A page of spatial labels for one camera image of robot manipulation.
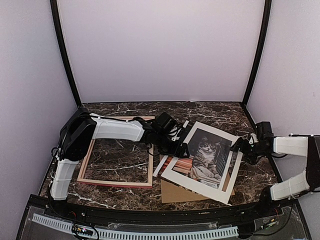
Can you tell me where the white photo mat board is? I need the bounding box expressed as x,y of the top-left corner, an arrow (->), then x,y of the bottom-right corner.
152,120 -> 244,206

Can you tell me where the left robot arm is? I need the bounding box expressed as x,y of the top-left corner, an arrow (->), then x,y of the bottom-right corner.
47,107 -> 190,218

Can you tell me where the pink wooden picture frame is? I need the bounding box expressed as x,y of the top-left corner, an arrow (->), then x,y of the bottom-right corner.
76,115 -> 156,189

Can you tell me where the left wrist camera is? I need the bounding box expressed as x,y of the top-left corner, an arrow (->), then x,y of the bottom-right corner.
172,120 -> 189,141

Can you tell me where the left black corner post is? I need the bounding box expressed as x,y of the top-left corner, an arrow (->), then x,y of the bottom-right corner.
49,0 -> 82,108

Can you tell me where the black corner post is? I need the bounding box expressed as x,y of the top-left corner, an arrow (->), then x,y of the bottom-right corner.
49,0 -> 82,108
242,0 -> 272,107

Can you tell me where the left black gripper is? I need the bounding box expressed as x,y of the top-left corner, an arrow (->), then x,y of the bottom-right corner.
155,132 -> 190,159

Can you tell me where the black front rail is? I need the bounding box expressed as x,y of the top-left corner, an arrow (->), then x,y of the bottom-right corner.
29,197 -> 288,227

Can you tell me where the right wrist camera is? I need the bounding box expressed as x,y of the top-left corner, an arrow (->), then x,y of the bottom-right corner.
248,132 -> 259,147

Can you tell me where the brown cardboard backing board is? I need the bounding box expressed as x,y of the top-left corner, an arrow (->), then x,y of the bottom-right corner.
160,179 -> 236,204

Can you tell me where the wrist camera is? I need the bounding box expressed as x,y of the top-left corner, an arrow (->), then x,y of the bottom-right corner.
248,132 -> 259,147
172,120 -> 189,141

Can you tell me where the white slotted cable duct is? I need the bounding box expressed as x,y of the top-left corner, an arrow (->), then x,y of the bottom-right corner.
31,213 -> 239,240

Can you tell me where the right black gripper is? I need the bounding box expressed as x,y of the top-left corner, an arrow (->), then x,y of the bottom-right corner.
230,138 -> 268,166

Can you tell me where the cat and books photo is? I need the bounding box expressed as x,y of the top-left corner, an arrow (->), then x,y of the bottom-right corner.
159,127 -> 239,194

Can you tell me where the right black corner post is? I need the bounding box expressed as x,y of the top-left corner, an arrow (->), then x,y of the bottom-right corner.
242,0 -> 272,107

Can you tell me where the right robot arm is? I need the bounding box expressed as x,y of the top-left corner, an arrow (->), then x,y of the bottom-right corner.
230,121 -> 320,217

